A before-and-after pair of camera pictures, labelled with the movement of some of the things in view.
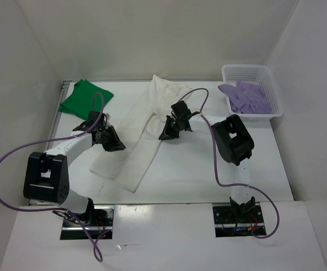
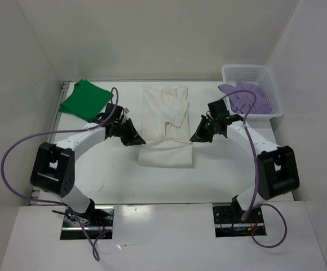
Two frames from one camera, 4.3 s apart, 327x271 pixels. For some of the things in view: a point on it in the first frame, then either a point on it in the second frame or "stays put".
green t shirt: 85,97 stays put
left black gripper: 116,144 → 133,138
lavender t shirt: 246,98 stays put
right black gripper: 168,133 → 200,135
